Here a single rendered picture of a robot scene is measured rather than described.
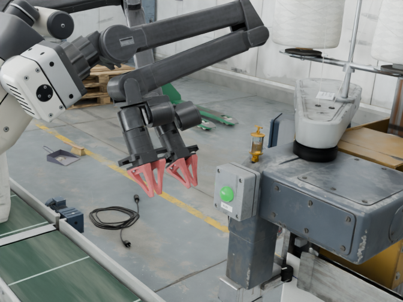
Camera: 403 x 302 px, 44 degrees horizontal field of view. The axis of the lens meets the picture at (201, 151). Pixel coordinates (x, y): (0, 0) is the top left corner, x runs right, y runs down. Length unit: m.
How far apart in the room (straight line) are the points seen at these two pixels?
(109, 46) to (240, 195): 0.42
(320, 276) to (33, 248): 1.72
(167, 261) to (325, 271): 2.11
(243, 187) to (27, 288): 1.54
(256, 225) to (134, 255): 2.26
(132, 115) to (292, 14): 0.43
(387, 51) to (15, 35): 0.78
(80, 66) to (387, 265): 0.79
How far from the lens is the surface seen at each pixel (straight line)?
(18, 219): 2.87
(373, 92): 6.72
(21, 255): 2.53
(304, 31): 1.18
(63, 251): 2.53
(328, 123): 0.99
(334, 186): 0.90
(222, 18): 1.25
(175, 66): 1.16
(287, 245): 1.18
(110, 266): 2.37
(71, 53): 1.05
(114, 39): 1.08
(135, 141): 1.09
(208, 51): 1.21
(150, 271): 3.05
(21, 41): 1.16
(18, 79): 1.01
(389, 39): 1.07
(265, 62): 7.72
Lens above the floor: 1.67
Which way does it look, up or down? 19 degrees down
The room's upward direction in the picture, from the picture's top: 4 degrees clockwise
